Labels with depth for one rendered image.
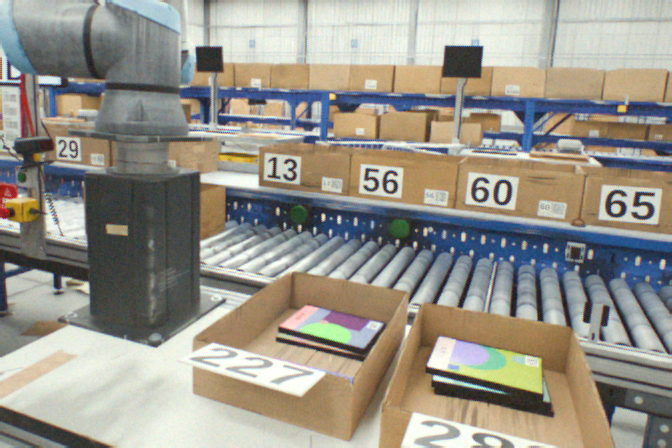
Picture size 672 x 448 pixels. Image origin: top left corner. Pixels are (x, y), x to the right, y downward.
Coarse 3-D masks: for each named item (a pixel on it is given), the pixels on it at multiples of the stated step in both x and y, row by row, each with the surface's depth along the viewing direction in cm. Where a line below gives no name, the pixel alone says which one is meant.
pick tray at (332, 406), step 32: (288, 288) 115; (320, 288) 113; (352, 288) 110; (384, 288) 107; (224, 320) 90; (256, 320) 102; (384, 320) 108; (192, 352) 82; (256, 352) 96; (288, 352) 96; (320, 352) 96; (384, 352) 88; (192, 384) 83; (224, 384) 80; (320, 384) 73; (352, 384) 72; (288, 416) 76; (320, 416) 74; (352, 416) 73
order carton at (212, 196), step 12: (84, 192) 170; (204, 192) 170; (216, 192) 177; (84, 204) 171; (204, 204) 171; (216, 204) 178; (204, 216) 172; (216, 216) 179; (204, 228) 172; (216, 228) 180
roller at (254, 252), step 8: (288, 232) 187; (272, 240) 176; (280, 240) 179; (256, 248) 165; (264, 248) 168; (272, 248) 173; (240, 256) 156; (248, 256) 159; (256, 256) 162; (224, 264) 148; (232, 264) 150; (240, 264) 153
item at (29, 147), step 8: (40, 136) 161; (16, 144) 159; (24, 144) 157; (32, 144) 156; (40, 144) 156; (48, 144) 158; (16, 152) 160; (24, 152) 158; (32, 152) 157; (40, 152) 158; (24, 160) 160; (32, 160) 160; (24, 168) 160; (32, 168) 164
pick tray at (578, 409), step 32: (416, 320) 92; (448, 320) 99; (480, 320) 97; (512, 320) 95; (416, 352) 97; (544, 352) 93; (576, 352) 85; (416, 384) 87; (576, 384) 82; (384, 416) 65; (448, 416) 78; (480, 416) 78; (512, 416) 79; (544, 416) 79; (576, 416) 79
